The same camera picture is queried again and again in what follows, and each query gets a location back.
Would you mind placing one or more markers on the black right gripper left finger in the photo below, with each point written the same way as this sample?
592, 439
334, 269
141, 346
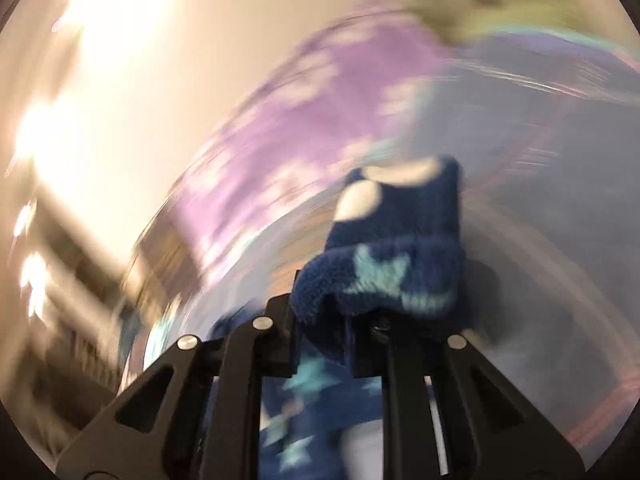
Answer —
195, 412

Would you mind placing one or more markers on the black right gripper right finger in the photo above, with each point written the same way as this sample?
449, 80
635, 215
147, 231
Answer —
448, 413

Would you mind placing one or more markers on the navy fleece star garment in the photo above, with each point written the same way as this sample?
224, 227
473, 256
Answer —
394, 244

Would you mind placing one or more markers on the purple floral pillow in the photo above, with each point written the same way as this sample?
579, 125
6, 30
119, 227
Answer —
336, 99

